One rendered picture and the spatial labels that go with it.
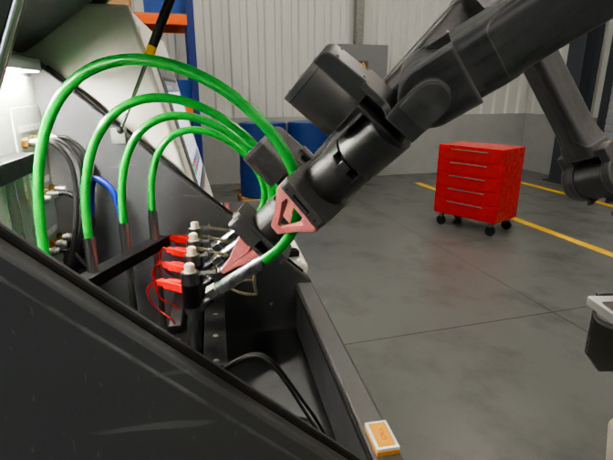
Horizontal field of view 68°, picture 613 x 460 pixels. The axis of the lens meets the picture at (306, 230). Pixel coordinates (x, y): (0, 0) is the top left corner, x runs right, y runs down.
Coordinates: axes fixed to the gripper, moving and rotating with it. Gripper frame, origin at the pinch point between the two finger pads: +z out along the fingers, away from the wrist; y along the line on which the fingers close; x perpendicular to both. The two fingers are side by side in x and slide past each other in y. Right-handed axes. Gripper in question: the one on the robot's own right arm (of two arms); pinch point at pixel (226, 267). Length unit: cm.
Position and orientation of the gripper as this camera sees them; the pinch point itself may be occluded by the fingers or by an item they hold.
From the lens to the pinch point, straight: 72.9
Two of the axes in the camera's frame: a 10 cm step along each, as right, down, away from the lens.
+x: -0.6, 2.9, -9.5
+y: -7.0, -6.9, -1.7
